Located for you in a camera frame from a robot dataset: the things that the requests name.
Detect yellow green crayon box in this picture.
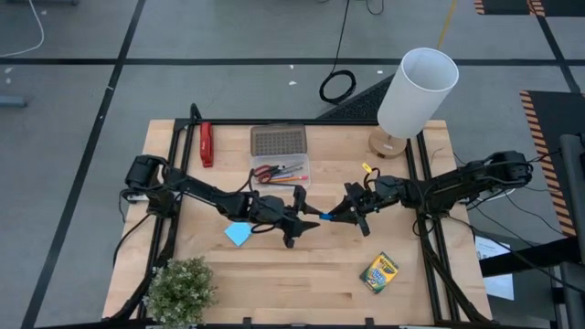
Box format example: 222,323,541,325
358,251,399,294

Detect yellow pencil with pink eraser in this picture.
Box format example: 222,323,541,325
269,175,310,185

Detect red and black scissors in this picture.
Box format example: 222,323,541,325
253,163,306,186

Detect grey floor foot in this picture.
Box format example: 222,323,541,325
0,94,28,109

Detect long black cable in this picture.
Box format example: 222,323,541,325
445,214,585,294

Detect black textured floor mat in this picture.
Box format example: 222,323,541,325
316,74,395,122

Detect black metal beam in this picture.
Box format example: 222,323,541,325
479,236,581,278

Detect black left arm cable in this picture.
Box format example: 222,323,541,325
112,212,154,269

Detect clear plastic pencil box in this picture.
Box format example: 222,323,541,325
249,153,313,191

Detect grey metal stand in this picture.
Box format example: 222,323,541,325
558,133,585,329

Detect black mat with hazard stripes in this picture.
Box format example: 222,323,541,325
519,90,585,239
527,0,585,18
473,0,531,16

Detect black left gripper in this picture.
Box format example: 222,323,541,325
249,185,324,250

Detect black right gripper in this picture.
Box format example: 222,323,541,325
327,175,406,238

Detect white cable loop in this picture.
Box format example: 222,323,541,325
477,185,520,203

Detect white floor cable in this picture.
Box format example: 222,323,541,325
0,0,46,58

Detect table lamp white shade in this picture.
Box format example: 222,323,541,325
367,47,460,160

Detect white paper sheet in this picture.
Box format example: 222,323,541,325
474,235,516,302

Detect black coiled floor cable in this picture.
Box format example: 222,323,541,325
318,0,357,105

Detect red stapler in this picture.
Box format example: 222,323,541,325
199,121,215,169

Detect black metal table frame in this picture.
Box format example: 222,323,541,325
102,102,493,329

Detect green potted plant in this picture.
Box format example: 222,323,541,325
144,255,218,329

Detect light blue sticky note pad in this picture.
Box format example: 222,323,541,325
223,221,254,248

